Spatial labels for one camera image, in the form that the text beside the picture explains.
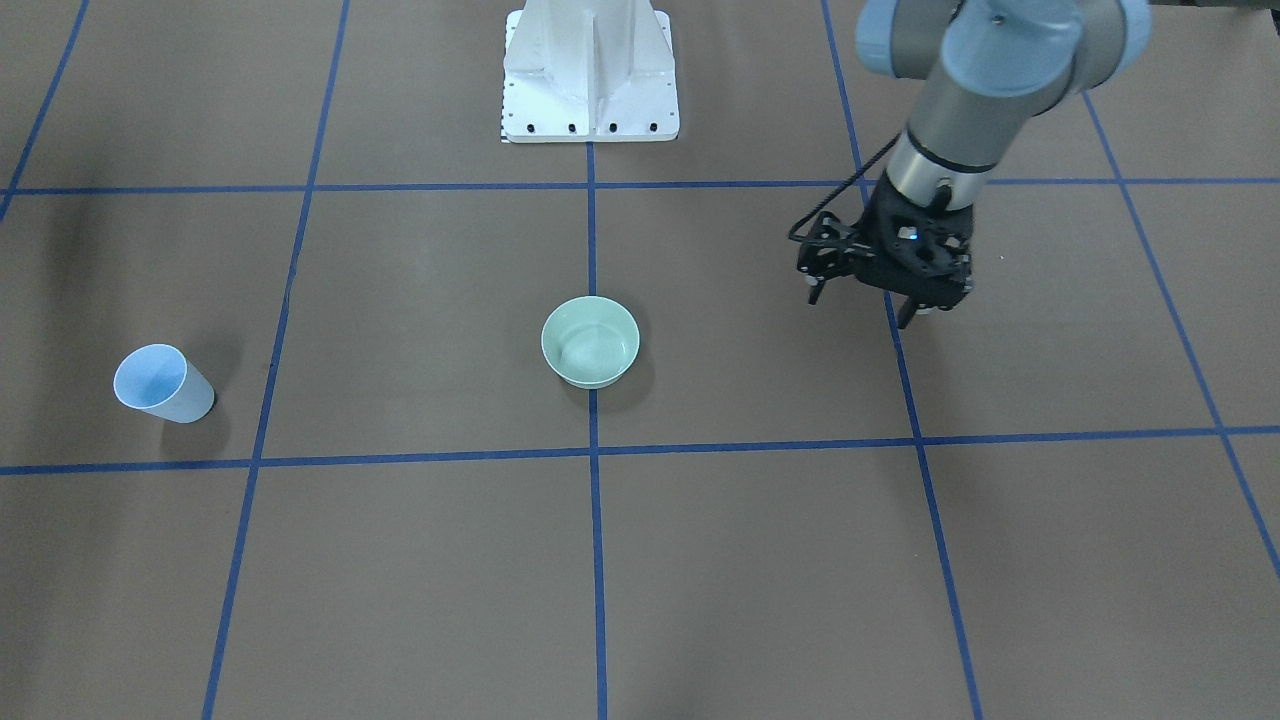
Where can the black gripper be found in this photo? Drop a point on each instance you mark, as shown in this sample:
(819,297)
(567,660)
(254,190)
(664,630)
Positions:
(872,232)

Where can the green bowl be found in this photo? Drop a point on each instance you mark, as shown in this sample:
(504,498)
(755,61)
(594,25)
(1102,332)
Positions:
(590,341)

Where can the light blue plastic cup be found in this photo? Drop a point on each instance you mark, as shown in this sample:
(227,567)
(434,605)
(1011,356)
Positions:
(161,381)

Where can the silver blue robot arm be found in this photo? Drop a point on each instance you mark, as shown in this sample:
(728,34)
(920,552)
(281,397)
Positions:
(987,67)

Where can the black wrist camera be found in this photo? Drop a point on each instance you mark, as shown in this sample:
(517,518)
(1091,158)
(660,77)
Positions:
(827,249)

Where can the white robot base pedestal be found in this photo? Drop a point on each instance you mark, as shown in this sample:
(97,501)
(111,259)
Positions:
(589,72)

